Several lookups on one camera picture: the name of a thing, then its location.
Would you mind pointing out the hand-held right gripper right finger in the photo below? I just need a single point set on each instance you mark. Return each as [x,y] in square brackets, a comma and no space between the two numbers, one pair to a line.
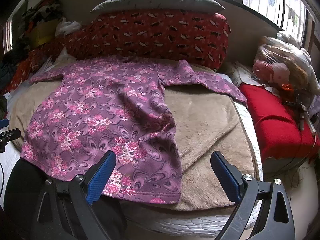
[226,177]

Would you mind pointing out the purple floral shirt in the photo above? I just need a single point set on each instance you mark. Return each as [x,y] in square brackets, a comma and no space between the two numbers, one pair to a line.
[100,110]

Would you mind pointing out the red patterned quilt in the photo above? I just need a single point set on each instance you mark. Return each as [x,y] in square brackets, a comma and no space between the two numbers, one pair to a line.
[150,35]

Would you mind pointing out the orange and black tool clutter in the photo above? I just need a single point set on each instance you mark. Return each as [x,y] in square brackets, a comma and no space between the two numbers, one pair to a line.
[297,100]

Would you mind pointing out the red folded blanket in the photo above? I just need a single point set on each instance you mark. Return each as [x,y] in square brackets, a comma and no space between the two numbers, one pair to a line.
[272,125]

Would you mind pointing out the yellow box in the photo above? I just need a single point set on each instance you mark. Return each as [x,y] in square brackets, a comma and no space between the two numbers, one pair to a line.
[42,33]

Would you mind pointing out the person's black pants leg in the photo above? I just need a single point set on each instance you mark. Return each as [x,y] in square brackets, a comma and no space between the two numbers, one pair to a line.
[22,187]

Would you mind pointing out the white paper sheets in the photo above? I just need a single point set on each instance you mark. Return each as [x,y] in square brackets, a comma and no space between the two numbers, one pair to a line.
[46,66]

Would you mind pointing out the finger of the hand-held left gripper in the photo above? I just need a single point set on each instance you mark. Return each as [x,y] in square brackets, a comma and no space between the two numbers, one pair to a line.
[3,123]
[10,134]

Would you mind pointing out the white plastic bag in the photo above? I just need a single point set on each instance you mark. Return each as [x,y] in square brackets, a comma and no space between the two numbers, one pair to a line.
[66,26]

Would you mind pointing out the beige sofa cushion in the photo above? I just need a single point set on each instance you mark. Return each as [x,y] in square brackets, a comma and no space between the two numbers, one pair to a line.
[207,130]

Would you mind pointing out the dark clothes heap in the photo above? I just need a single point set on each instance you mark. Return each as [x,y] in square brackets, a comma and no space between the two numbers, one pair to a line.
[12,60]

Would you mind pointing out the pile of colourful clothes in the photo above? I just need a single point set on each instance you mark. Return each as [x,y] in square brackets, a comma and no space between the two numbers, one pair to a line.
[45,10]

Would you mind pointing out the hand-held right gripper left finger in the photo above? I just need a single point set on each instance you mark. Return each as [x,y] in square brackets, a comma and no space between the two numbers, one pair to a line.
[101,177]

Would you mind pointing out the white quilted mattress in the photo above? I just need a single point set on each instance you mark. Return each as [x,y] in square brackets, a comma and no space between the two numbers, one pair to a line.
[187,226]

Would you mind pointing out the pink hat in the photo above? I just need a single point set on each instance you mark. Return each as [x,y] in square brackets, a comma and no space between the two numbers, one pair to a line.
[277,71]

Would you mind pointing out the grey pillow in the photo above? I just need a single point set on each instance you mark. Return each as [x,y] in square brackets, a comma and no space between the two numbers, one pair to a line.
[155,2]

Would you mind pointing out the clear plastic bag of toys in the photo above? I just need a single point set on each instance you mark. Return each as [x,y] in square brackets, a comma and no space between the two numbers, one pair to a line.
[275,50]

